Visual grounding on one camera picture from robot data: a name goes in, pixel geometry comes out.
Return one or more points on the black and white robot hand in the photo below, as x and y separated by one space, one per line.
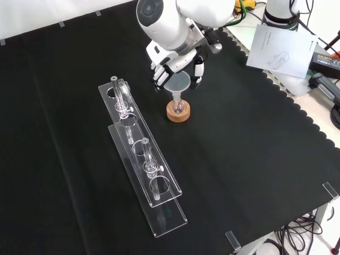
170 59

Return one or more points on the clear plastic funnel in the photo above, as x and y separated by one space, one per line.
177 82

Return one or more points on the clear round-bottom flask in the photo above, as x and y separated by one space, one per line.
178 107

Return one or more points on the clear acrylic funnel stand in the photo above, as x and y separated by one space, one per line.
143 159

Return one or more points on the yellow stop button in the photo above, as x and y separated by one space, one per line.
248 4

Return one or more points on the black table cloth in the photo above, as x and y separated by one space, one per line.
239 146

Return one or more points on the white printed paper sheet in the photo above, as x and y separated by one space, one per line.
281 47

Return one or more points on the black power adapter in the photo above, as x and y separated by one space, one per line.
325 62

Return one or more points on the clear acrylic edge clip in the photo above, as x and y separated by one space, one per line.
330 190
233 240

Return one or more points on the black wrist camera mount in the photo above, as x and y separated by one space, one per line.
212 40

